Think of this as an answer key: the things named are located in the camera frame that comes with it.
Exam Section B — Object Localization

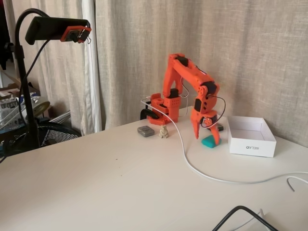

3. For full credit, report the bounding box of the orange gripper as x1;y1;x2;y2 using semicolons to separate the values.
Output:
191;95;221;146

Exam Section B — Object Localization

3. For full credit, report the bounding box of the green rounded cube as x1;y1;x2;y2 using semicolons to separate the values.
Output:
201;134;222;149

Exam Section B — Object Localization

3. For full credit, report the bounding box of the white cardboard box bin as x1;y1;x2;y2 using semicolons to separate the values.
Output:
226;115;277;158

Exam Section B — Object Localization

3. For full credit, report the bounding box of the small beige bear figurine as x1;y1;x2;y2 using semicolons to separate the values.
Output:
159;124;170;140

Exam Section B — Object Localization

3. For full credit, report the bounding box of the grey square block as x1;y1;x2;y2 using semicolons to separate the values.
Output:
137;125;155;138

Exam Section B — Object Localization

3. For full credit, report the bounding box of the black table clamp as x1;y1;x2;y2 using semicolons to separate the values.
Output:
140;108;161;120

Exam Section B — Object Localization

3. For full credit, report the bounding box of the beige linen curtain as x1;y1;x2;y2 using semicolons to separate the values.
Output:
95;0;308;148

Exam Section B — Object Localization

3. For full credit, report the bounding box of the black floor fan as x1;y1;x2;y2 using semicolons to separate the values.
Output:
0;117;83;158

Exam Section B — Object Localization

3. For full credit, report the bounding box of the beige metal lamp shade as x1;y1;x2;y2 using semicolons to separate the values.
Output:
25;95;51;116

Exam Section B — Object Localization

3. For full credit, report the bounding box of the black gooseneck stand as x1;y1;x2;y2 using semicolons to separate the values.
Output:
4;8;49;149

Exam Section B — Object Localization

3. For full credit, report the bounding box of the brown cardboard box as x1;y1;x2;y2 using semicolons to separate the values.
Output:
0;69;41;97

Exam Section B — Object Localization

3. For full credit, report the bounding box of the long white cable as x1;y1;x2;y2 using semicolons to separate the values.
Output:
141;97;308;185

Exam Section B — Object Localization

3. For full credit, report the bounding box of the thin gripper servo wire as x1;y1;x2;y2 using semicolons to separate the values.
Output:
208;95;227;130

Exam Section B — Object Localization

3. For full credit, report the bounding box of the thick black cable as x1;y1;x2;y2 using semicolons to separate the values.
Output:
211;205;280;231

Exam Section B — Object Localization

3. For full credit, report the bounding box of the short grey-white cable end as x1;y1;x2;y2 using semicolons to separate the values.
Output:
286;177;308;193

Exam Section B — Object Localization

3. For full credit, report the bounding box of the camera on black stand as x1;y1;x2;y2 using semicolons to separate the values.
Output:
3;0;106;137

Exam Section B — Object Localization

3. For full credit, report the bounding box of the orange camera module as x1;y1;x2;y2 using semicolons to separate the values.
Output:
60;26;92;44

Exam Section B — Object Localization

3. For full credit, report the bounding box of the black camera cable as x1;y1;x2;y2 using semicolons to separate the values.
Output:
18;38;52;126

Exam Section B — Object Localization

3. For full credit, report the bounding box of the black camera holder bar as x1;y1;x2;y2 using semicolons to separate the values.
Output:
25;16;92;45

